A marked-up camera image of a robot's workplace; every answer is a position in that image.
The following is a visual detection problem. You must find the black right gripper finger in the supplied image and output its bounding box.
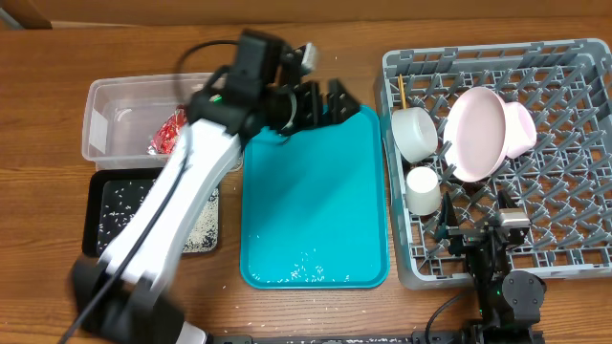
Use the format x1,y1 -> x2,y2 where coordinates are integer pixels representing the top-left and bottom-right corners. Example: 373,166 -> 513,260
434,192 -> 459,242
497,189 -> 518,209

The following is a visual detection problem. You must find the white round plate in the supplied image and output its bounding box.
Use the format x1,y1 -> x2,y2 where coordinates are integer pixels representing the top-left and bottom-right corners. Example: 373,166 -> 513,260
443,87 -> 507,183

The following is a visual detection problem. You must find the pink bowl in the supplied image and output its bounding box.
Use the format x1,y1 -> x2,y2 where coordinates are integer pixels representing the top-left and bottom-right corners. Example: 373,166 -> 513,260
505,102 -> 536,159

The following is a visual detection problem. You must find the spilled rice pile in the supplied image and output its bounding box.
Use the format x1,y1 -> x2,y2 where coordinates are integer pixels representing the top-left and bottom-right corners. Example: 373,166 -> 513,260
96,179 -> 220,255

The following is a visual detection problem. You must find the clear plastic container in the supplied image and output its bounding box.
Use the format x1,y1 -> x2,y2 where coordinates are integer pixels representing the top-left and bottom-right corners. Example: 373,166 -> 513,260
80,71 -> 246,173

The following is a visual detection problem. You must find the black plastic tray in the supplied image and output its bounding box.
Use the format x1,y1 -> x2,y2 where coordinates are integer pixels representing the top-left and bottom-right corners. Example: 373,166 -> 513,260
81,164 -> 221,258

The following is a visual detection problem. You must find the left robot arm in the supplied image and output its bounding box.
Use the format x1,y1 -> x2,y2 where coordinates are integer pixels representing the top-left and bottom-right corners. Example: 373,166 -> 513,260
60,73 -> 361,343

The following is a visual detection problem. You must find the grey bowl with rice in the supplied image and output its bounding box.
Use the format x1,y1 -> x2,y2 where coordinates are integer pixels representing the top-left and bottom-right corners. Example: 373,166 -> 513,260
391,107 -> 438,163

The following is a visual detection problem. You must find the black bar at bottom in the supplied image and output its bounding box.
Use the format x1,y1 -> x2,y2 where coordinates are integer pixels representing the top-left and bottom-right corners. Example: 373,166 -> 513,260
205,329 -> 460,344

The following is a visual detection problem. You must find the grey dish rack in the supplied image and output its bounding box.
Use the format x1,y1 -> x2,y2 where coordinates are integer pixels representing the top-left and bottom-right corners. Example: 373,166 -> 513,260
374,38 -> 611,290

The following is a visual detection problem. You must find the teal plastic tray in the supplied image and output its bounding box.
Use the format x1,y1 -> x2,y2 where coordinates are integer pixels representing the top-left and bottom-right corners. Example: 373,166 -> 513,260
240,106 -> 389,290

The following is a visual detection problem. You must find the white cup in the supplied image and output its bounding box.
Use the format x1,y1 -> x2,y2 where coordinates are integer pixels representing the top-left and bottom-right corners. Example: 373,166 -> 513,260
405,166 -> 441,216

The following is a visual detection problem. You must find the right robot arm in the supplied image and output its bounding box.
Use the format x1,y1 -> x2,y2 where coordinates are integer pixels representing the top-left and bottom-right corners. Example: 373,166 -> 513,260
425,190 -> 547,344

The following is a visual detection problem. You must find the red wrapper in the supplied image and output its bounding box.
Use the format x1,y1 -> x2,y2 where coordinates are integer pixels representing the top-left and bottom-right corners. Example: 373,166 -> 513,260
147,105 -> 187,155

